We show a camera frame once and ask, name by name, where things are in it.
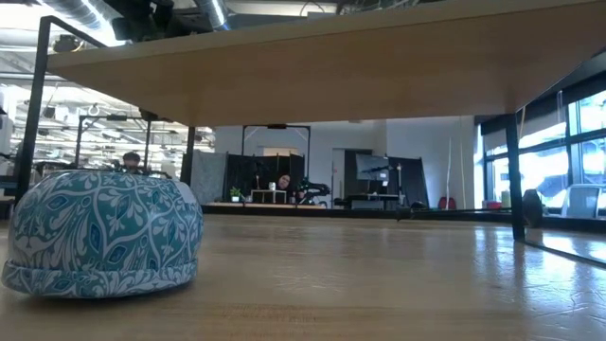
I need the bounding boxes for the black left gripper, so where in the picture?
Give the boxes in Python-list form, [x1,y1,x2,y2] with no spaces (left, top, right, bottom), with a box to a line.
[103,0,215,42]

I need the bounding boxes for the teal patterned round candle holder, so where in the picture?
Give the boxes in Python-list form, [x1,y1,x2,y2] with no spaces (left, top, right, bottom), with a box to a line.
[0,169,205,299]

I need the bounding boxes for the wooden shelf riser black legs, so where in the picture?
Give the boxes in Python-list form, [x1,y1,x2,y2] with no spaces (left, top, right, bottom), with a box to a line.
[13,0,606,270]

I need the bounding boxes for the black curtain partition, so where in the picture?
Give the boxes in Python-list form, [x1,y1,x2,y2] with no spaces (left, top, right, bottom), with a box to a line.
[223,152,307,205]
[344,150,430,209]

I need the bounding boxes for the black equipment table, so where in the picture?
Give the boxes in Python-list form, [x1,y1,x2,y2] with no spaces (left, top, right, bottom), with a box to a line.
[333,192,401,211]

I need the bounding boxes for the grey office chair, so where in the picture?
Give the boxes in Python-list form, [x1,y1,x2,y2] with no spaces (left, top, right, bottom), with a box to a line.
[565,184,603,219]

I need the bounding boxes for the small background wooden shelf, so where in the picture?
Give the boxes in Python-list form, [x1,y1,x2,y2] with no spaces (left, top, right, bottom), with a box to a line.
[249,188,289,206]

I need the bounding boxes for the silver ceiling duct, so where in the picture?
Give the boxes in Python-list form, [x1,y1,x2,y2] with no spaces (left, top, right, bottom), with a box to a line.
[40,0,127,47]
[191,0,233,32]

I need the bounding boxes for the dark display screen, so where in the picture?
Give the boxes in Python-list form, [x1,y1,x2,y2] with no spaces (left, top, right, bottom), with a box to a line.
[354,153,392,182]

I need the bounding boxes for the black background rig frame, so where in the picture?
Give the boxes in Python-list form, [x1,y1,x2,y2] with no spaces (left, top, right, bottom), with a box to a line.
[74,111,160,172]
[240,123,312,207]

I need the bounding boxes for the black window frame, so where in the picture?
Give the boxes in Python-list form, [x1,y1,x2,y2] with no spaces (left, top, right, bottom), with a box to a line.
[474,46,606,212]

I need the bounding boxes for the grey panel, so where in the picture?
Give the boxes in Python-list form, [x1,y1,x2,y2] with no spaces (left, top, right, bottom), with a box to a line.
[190,150,227,206]

